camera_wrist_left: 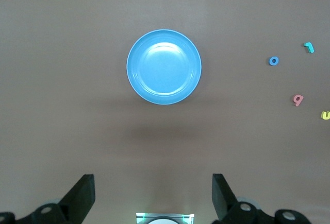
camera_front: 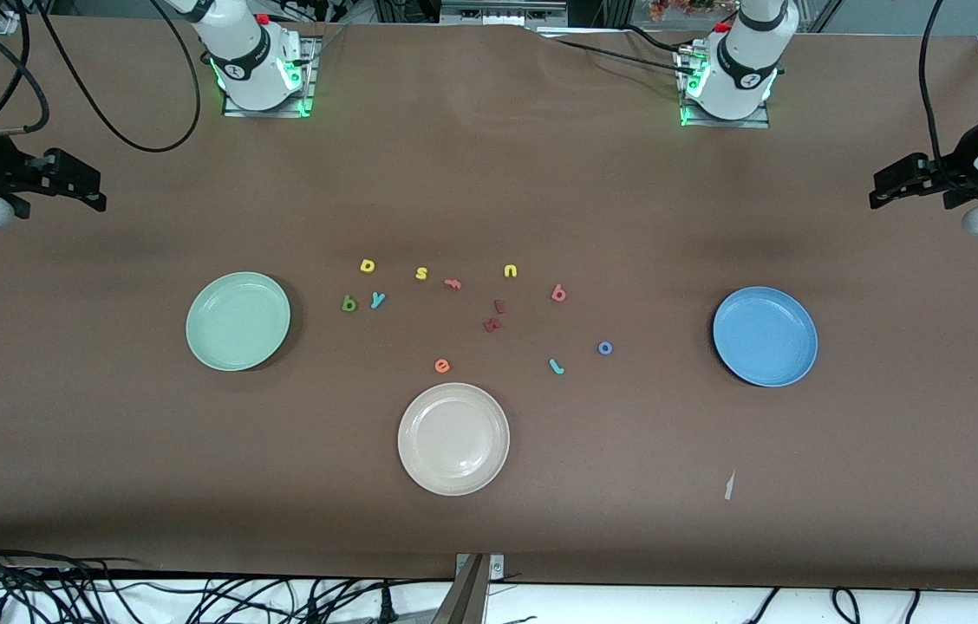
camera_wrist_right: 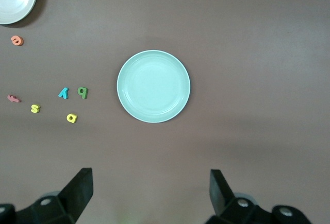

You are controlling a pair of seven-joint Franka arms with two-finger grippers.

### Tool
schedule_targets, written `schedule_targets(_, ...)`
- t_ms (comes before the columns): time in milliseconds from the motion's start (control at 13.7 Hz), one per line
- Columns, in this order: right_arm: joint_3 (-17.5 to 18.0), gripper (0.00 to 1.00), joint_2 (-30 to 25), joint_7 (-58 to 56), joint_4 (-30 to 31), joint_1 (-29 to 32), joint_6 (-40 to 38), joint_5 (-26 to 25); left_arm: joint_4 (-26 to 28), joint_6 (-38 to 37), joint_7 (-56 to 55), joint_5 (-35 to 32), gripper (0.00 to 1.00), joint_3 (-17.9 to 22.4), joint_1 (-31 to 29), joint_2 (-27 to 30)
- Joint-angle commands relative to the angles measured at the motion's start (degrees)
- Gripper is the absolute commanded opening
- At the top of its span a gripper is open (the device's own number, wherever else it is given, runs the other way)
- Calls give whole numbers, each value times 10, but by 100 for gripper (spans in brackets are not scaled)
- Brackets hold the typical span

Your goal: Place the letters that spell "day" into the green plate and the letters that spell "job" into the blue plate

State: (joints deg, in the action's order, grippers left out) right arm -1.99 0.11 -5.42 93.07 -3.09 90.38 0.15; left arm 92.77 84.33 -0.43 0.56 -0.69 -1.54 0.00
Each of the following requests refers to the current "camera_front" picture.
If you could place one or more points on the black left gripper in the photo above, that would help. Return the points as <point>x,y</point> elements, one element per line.
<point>960,162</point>

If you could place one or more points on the teal letter y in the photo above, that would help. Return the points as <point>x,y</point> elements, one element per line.
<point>378,300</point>

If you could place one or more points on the pink letter b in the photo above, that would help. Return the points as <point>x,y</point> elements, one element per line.
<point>557,295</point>

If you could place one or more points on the teal letter l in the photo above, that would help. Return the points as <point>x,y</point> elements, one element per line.
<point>555,367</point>

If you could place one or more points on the blue plate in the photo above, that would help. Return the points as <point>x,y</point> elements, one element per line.
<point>765,337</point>

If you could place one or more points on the green plate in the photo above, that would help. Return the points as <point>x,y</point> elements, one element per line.
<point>237,321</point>

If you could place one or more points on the orange flower bunch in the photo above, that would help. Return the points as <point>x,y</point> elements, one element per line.
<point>680,7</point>

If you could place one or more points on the grey tape scrap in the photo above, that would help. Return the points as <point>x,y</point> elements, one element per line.
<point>729,487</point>

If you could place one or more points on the dark red letter k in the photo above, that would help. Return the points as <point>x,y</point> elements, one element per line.
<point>492,326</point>

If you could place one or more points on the beige plate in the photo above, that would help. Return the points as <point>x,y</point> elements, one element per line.
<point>453,439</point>

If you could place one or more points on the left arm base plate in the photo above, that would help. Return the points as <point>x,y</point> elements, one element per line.
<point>753,122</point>

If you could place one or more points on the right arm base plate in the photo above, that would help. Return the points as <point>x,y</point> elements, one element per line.
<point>233,111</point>

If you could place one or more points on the metal frame rail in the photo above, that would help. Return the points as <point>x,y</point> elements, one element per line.
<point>502,10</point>

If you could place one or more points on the metal table bracket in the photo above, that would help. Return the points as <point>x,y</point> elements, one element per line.
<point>467,598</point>

